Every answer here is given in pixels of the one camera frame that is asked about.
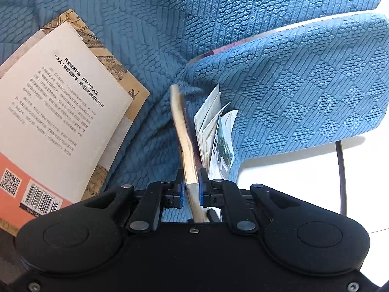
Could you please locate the tan book with painting cover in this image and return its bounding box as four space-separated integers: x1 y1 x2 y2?
0 8 151 238

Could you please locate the purple and tan book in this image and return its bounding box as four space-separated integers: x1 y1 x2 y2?
169 84 214 223

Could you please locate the dark thin strip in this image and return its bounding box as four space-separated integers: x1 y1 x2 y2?
335 139 349 217

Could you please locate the white and orange book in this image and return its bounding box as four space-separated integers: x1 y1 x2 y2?
0 21 134 221

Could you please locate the red book under cloth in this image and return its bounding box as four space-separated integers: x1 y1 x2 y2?
185 26 293 66

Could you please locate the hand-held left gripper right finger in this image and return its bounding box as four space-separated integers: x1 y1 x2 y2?
197 167 302 235

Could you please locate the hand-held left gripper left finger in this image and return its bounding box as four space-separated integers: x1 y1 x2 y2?
80 169 186 235

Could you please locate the blue textured sofa cover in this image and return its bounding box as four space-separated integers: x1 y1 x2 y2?
0 0 389 223

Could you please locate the plain white notebook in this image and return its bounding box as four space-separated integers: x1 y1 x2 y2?
194 83 221 135

